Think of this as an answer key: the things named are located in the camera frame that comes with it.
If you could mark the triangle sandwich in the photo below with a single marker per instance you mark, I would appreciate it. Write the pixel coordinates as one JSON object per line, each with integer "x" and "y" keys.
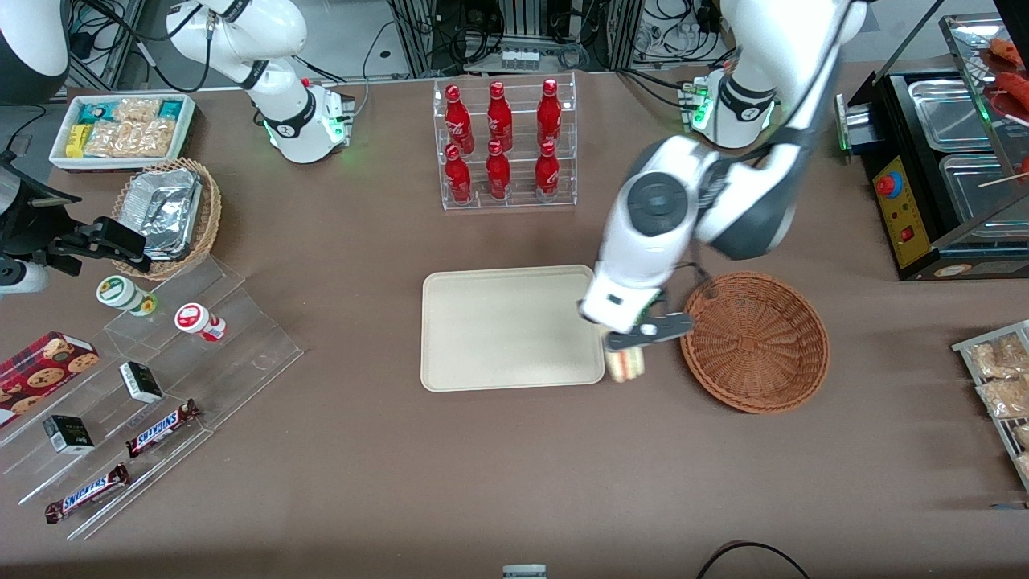
{"x": 625, "y": 366}

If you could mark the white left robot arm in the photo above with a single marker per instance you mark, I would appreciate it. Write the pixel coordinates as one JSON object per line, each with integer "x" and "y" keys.
{"x": 651, "y": 209}

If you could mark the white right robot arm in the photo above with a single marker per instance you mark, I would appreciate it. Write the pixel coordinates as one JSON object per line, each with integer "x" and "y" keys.
{"x": 281, "y": 121}

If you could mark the aluminium foil tray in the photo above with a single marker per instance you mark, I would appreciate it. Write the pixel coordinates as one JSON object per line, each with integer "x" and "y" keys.
{"x": 165, "y": 211}

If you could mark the round brown wicker basket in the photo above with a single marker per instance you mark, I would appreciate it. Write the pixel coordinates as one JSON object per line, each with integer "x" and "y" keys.
{"x": 756, "y": 346}

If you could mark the light wicker basket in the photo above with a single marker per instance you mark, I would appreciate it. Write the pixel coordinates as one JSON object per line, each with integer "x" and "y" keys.
{"x": 211, "y": 211}

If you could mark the cream rectangular tray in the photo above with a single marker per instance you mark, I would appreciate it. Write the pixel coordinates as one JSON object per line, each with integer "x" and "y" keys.
{"x": 511, "y": 328}

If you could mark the green lid cup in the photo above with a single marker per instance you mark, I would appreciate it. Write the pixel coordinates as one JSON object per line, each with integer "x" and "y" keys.
{"x": 119, "y": 291}

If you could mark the large clear cracker bag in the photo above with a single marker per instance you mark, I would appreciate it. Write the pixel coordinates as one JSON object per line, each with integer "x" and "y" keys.
{"x": 129, "y": 138}

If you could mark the yellow snack packet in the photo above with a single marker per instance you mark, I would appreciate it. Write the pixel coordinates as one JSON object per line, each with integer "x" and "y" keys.
{"x": 75, "y": 140}

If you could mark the red lid cup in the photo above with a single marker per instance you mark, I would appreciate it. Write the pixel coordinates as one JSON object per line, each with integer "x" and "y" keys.
{"x": 193, "y": 318}

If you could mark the white snack bin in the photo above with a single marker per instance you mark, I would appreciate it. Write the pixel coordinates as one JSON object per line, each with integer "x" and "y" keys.
{"x": 186, "y": 133}

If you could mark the small teal snack packet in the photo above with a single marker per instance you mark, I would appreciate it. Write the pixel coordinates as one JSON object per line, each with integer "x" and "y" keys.
{"x": 170, "y": 108}

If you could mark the small black box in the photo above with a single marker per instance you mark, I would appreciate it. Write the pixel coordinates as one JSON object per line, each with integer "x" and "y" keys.
{"x": 68, "y": 434}
{"x": 141, "y": 382}

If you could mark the red tartan cookie box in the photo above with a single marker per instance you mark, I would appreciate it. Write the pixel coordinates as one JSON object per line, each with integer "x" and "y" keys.
{"x": 44, "y": 370}

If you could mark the clear acrylic step display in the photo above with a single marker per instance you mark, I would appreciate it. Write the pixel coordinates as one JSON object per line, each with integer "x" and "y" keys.
{"x": 241, "y": 354}

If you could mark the clear acrylic bottle rack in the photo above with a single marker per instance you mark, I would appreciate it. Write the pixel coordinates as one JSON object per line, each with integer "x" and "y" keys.
{"x": 518, "y": 201}

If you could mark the red cola bottle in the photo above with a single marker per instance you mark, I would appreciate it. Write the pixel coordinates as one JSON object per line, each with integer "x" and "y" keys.
{"x": 458, "y": 178}
{"x": 499, "y": 117}
{"x": 549, "y": 112}
{"x": 457, "y": 117}
{"x": 547, "y": 175}
{"x": 498, "y": 175}

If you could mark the snickers chocolate bar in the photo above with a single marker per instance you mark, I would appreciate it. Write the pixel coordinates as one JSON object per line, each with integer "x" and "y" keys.
{"x": 161, "y": 429}
{"x": 87, "y": 493}

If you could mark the small grey device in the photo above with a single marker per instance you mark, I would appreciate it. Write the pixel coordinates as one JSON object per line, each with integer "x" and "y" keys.
{"x": 524, "y": 572}

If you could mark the red round machine button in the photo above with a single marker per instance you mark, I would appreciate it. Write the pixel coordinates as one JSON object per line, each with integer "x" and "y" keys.
{"x": 888, "y": 185}

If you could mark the black food warmer machine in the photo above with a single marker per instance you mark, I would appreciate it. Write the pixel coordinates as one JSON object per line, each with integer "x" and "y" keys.
{"x": 916, "y": 217}

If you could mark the white power strip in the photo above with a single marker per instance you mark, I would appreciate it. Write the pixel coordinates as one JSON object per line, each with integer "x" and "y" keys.
{"x": 520, "y": 59}

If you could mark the clear pastry bag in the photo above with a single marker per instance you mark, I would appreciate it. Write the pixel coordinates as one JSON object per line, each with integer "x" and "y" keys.
{"x": 1001, "y": 356}
{"x": 1005, "y": 398}

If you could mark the steel warmer pan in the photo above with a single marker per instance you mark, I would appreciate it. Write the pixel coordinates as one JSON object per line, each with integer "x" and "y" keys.
{"x": 949, "y": 117}
{"x": 981, "y": 197}

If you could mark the red fried food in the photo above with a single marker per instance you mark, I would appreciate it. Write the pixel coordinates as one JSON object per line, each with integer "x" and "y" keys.
{"x": 1014, "y": 84}

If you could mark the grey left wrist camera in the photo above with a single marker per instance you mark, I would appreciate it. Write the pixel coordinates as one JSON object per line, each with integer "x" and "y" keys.
{"x": 615, "y": 310}

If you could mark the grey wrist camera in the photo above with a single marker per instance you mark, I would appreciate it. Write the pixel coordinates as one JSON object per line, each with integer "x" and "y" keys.
{"x": 20, "y": 277}
{"x": 615, "y": 310}

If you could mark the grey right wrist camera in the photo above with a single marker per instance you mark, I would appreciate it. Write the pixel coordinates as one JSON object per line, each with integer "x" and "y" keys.
{"x": 20, "y": 277}

